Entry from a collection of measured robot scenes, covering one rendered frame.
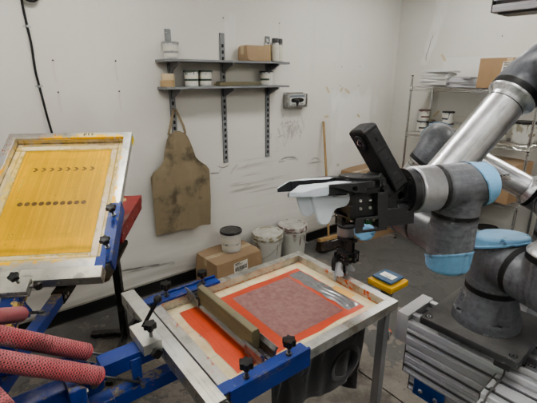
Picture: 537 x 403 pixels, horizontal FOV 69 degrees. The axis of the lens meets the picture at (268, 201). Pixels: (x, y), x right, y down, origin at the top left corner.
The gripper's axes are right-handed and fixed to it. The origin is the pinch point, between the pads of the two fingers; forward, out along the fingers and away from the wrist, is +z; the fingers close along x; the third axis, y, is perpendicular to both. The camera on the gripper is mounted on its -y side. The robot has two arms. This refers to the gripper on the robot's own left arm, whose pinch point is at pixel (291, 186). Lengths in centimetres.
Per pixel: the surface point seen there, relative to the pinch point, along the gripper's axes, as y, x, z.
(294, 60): -74, 322, -119
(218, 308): 53, 77, 2
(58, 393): 59, 54, 49
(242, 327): 55, 63, -4
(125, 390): 68, 63, 34
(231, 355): 64, 64, 0
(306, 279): 58, 103, -42
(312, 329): 63, 69, -31
